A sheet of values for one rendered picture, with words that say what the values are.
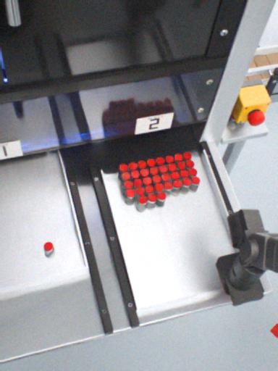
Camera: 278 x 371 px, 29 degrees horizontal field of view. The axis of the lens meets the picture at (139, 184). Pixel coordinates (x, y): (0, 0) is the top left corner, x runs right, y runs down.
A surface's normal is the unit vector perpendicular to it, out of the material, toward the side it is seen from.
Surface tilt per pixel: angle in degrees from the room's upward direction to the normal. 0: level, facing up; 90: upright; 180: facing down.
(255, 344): 0
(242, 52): 90
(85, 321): 0
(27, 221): 0
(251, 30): 90
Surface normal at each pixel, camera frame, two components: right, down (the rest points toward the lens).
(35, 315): 0.08, -0.47
